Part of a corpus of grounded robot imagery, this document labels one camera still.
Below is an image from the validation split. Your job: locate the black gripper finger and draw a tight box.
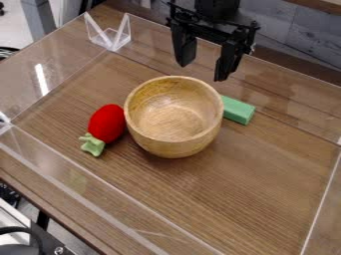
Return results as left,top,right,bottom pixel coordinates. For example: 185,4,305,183
170,25,197,67
214,40,244,82

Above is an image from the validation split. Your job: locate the clear acrylic tray enclosure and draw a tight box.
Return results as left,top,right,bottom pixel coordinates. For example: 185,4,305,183
0,17,341,255

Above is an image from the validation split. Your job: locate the black table leg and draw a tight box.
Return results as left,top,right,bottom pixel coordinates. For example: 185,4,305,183
36,211,50,230

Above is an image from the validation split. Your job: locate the black cable bottom left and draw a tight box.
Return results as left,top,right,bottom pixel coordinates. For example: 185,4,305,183
0,226,46,255

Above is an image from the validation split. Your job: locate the black metal bracket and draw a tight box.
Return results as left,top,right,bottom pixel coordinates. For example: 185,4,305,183
30,222,77,255

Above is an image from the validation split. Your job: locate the wooden bowl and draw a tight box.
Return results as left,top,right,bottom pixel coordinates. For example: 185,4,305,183
125,76,224,158

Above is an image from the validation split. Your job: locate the red plush strawberry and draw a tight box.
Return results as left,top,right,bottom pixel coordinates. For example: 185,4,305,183
79,104,127,157

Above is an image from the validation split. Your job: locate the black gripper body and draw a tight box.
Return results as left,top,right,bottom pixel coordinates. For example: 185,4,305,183
166,0,260,50

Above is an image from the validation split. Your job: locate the clear acrylic corner bracket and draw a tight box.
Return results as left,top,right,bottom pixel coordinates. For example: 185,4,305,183
85,12,133,52

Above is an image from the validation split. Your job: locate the green rectangular block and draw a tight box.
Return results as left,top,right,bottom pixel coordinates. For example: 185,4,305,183
221,96,256,126

